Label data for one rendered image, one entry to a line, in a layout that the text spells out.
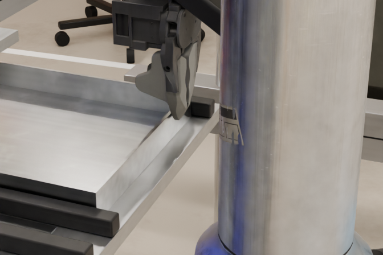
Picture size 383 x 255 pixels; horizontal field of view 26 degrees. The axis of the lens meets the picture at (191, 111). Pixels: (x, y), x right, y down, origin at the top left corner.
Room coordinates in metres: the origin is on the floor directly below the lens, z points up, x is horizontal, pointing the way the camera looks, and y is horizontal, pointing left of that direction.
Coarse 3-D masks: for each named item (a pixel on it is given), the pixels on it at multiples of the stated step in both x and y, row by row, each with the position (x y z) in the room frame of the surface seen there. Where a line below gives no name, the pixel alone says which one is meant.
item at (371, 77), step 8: (376, 0) 2.76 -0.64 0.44; (376, 8) 2.76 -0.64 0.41; (376, 16) 2.76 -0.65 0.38; (376, 24) 2.76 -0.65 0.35; (376, 32) 2.76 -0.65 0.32; (376, 40) 2.76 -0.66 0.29; (376, 48) 2.75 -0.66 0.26; (376, 56) 2.75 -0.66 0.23; (376, 64) 2.75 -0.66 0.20; (376, 72) 2.75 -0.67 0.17; (376, 80) 2.75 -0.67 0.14; (368, 88) 2.86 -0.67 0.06; (376, 88) 2.85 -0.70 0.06; (368, 96) 2.86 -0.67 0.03; (376, 96) 2.85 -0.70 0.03
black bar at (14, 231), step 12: (0, 228) 0.66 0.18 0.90; (12, 228) 0.66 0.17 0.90; (24, 228) 0.66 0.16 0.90; (0, 240) 0.65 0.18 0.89; (12, 240) 0.65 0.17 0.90; (24, 240) 0.65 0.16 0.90; (36, 240) 0.64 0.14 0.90; (48, 240) 0.64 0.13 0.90; (60, 240) 0.64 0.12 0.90; (72, 240) 0.64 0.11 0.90; (12, 252) 0.65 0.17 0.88; (24, 252) 0.65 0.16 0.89; (36, 252) 0.64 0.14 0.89; (48, 252) 0.64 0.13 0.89; (60, 252) 0.63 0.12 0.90; (72, 252) 0.63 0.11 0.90; (84, 252) 0.62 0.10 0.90
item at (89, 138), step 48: (0, 96) 1.00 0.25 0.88; (48, 96) 1.00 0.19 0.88; (96, 96) 0.99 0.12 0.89; (144, 96) 0.96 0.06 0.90; (0, 144) 0.87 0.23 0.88; (48, 144) 0.87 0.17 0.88; (96, 144) 0.87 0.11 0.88; (144, 144) 0.81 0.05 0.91; (48, 192) 0.72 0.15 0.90; (96, 192) 0.71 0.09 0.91
